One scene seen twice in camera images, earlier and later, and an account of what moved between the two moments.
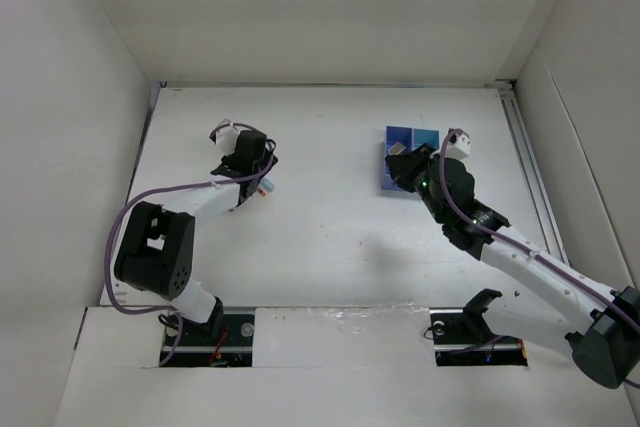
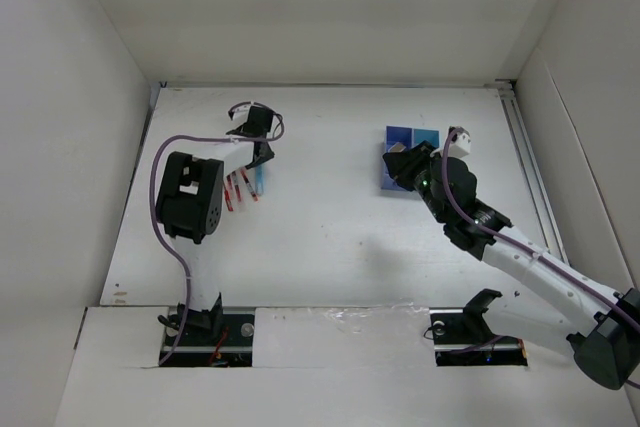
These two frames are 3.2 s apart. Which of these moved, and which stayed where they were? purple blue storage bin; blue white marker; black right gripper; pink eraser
Moved: blue white marker
Stayed: pink eraser; purple blue storage bin; black right gripper
